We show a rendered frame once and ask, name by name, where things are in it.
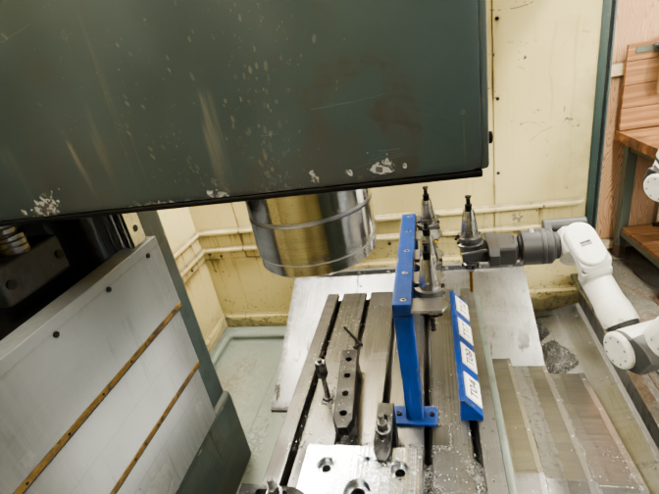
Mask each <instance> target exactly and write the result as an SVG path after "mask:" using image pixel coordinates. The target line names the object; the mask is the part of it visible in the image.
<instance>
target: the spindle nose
mask: <svg viewBox="0 0 659 494"><path fill-rule="evenodd" d="M371 191H372V189H371V188H368V189H358V190H348V191H339V192H330V193H320V194H311V195H301V196H291V197H282V198H273V199H263V200H254V201H244V204H245V208H246V212H247V215H248V219H249V222H250V225H251V229H252V233H253V236H254V240H255V244H256V247H257V251H258V254H259V256H260V257H261V260H262V263H263V266H264V267H265V268H266V269H267V270H268V271H269V272H272V273H275V274H277V275H280V276H284V277H289V278H313V277H320V276H326V275H330V274H334V273H337V272H342V271H345V270H347V269H349V268H352V267H353V266H355V265H357V264H359V263H360V262H362V261H363V260H364V259H366V258H367V257H368V256H369V255H370V254H371V253H372V252H373V250H374V249H375V247H376V245H377V236H376V233H377V225H376V218H375V210H374V203H373V196H372V192H371Z"/></svg>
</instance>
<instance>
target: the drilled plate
mask: <svg viewBox="0 0 659 494"><path fill-rule="evenodd" d="M328 455H329V458H328ZM363 455H364V457H363ZM326 456H327V457H326ZM330 456H331V457H330ZM370 456H371V458H370ZM392 456H395V458H392ZM372 457H374V458H372ZM390 457H391V458H390ZM390 457H389V458H390V459H391V461H392V462H393V463H389V466H388V468H387V467H385V465H386V464H388V462H379V463H381V464H382V463H384V465H383V466H384V467H385V468H383V467H380V465H379V468H378V469H375V467H376V466H378V465H376V463H375V462H378V461H377V459H376V457H375V454H374V447H367V446H344V445H322V444H308V447H307V451H306V454H305V458H304V462H303V465H302V469H301V472H300V475H299V479H298V483H297V486H296V488H298V489H300V490H301V491H303V492H304V493H305V494H307V493H308V494H425V466H424V457H423V449H412V448H391V455H390ZM331 458H332V459H331ZM362 458H364V459H362ZM397 458H398V461H397V462H396V459H397ZM365 459H366V460H365ZM393 459H394V461H393ZM362 460H363V461H362ZM367 460H368V461H367ZM335 461H337V463H334V462H335ZM364 461H365V462H364ZM403 461H404V462H403ZM367 462H369V464H368V465H367V464H366V463H367ZM371 462H372V463H373V464H375V465H374V466H373V465H372V463H371ZM400 462H401V463H400ZM359 463H361V464H359ZM362 463H363V464H362ZM332 464H333V465H332ZM390 465H391V468H390ZM409 467H410V468H409ZM386 470H389V471H390V472H391V473H389V471H386ZM325 472H327V474H325ZM374 472H375V474H374ZM352 473H354V474H352ZM360 473H361V474H360ZM370 473H371V474H372V475H370ZM391 474H395V476H396V475H397V477H402V476H403V477H404V476H405V479H403V478H402V479H397V478H396V477H395V476H394V477H395V478H396V479H395V478H394V479H393V478H392V476H390V475H391ZM350 475H351V476H350ZM357 475H358V476H361V477H362V476H364V477H363V478H360V477H358V476H357ZM350 477H351V478H352V479H351V478H350ZM366 477H367V478H366ZM354 478H355V479H354ZM380 478H381V479H380ZM349 479H350V480H349ZM363 479H364V480H363ZM365 480H366V481H365ZM370 480H371V484H372V485H371V484H370V486H369V482H370ZM394 480H395V481H394ZM349 481H350V482H349ZM376 481H377V482H376ZM344 482H345V483H344ZM346 482H347V483H346ZM367 482H368V483H367ZM374 484H375V485H376V486H374ZM345 486H346V487H345ZM371 486H372V487H373V488H372V487H371ZM371 488H372V490H373V491H371ZM370 491H371V492H370Z"/></svg>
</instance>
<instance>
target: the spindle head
mask: <svg viewBox="0 0 659 494"><path fill-rule="evenodd" d="M492 140H493V134H492V131H488V75H487V18H486V0H0V226H7V225H17V224H27V223H36V222H54V221H63V220H73V219H83V218H92V217H102V216H112V215H120V214H130V213H140V212H149V211H159V210H169V209H177V208H187V207H197V206H206V205H216V204H225V203H234V202H244V201H254V200H263V199H273V198H282V197H291V196H301V195H311V194H320V193H330V192H339V191H348V190H358V189H368V188H377V187H387V186H396V185H405V184H415V183H425V182H434V181H444V180H453V179H462V178H472V177H482V169H486V168H488V166H489V144H491V143H492Z"/></svg>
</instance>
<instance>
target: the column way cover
mask: <svg viewBox="0 0 659 494"><path fill-rule="evenodd" d="M146 239H147V240H145V241H144V242H143V243H141V244H140V245H139V246H138V247H136V248H135V249H133V248H132V249H129V248H126V249H124V250H120V251H119V252H118V253H116V254H115V255H113V256H112V257H111V258H110V259H108V260H107V261H106V262H104V263H103V264H102V265H100V266H99V267H98V268H96V269H95V270H94V271H92V272H91V273H89V274H88V275H87V276H85V277H84V278H83V279H81V280H80V281H79V282H78V283H76V284H75V285H74V286H72V287H71V288H70V289H68V290H67V291H66V292H64V293H63V294H62V295H60V296H59V297H58V298H56V299H55V300H54V301H52V302H51V303H50V304H48V305H47V306H46V307H45V308H43V309H42V310H41V311H39V312H38V313H37V314H35V315H34V316H33V317H31V318H30V319H29V320H27V321H26V322H24V323H23V324H22V325H20V326H19V327H18V328H16V329H15V330H14V331H13V332H11V333H10V334H9V335H7V336H6V337H5V338H3V339H2V340H1V341H0V494H176V492H177V489H178V488H179V486H180V484H181V482H182V480H183V478H184V476H185V474H186V472H187V470H188V468H189V466H190V464H191V462H192V461H193V459H194V457H195V455H196V453H197V451H198V449H199V448H200V446H201V444H202V442H203V440H204V438H205V436H206V434H207V432H208V431H209V429H210V427H211V425H212V423H213V421H214V419H215V417H216V414H215V412H214V409H213V407H212V404H211V401H210V399H209V396H208V394H207V391H206V389H205V386H204V383H203V381H202V378H201V376H200V373H199V371H198V368H199V365H200V363H199V361H198V358H197V356H196V353H195V351H194V348H193V346H192V343H191V340H190V338H189V335H188V333H187V330H186V327H185V325H184V322H183V319H182V317H181V314H180V312H179V309H180V308H181V303H180V300H179V298H178V296H177V292H176V289H175V287H174V284H173V281H172V279H171V276H170V273H169V271H168V268H167V265H166V263H165V260H164V258H163V255H162V252H161V250H160V247H159V244H158V242H157V239H156V236H146Z"/></svg>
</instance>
